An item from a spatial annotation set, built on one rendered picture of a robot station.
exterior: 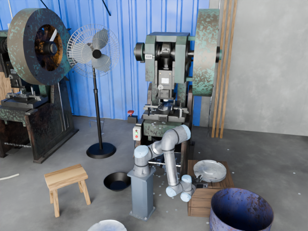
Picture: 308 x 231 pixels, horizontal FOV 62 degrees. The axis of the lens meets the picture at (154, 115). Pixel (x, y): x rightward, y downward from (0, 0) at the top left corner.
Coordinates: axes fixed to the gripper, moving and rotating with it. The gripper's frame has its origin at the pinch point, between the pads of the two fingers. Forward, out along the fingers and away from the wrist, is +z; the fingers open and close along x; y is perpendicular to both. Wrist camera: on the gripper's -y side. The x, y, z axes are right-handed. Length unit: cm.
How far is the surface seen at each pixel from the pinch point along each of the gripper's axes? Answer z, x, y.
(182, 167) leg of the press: 33.3, 19.7, 30.9
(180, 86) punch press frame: 72, -56, 54
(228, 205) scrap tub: -13.3, 9.8, -27.4
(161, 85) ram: 41, -63, 63
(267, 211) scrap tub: -19, -1, -55
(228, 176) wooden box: 18.1, 4.8, -18.5
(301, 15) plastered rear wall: 201, -134, -48
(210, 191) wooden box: -2.4, 11.0, -8.9
